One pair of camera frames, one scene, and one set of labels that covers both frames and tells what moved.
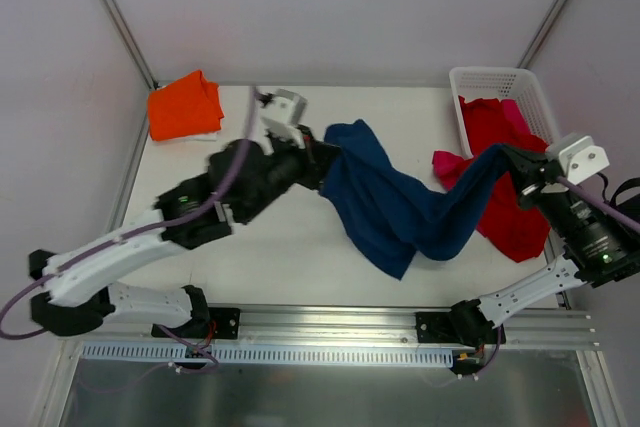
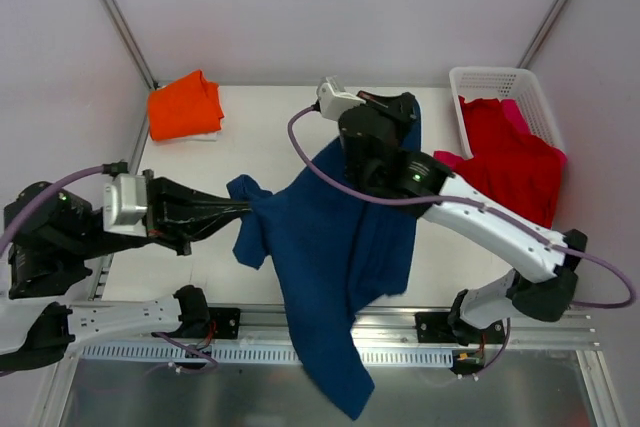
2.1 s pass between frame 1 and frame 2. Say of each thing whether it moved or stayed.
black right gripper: moved
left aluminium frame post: stayed
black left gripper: moved
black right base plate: stayed
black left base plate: stayed
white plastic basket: stayed
